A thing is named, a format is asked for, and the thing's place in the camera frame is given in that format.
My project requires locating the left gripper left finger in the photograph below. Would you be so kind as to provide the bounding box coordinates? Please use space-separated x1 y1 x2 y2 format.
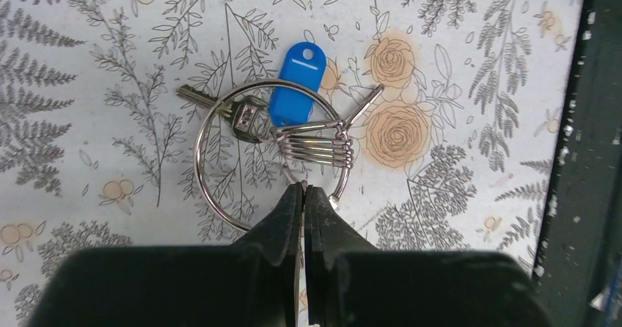
29 183 304 326

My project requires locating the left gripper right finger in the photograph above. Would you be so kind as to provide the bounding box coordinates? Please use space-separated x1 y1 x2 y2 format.
304 187 549 326

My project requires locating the silver keyring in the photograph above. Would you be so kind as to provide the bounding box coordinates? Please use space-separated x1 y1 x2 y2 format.
177 78 385 232

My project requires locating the floral patterned mat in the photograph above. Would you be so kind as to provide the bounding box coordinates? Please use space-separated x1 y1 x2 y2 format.
1 0 583 326

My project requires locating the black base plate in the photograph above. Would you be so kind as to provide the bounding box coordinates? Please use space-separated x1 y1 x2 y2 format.
533 0 621 326

